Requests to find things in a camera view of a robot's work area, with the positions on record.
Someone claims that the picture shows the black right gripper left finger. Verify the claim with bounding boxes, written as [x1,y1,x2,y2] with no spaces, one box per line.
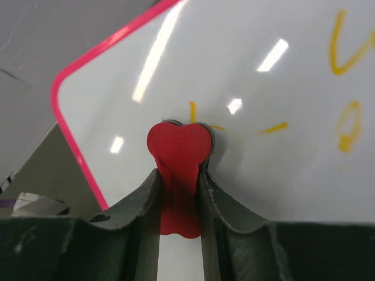
[1,170,162,280]

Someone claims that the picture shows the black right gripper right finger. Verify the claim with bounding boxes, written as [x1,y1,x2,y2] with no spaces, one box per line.
[199,171,374,280]

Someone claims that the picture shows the red bone-shaped eraser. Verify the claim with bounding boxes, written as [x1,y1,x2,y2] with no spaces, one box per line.
[146,121,214,239]

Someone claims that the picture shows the pink framed whiteboard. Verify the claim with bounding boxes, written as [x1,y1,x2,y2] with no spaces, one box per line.
[50,0,375,281]

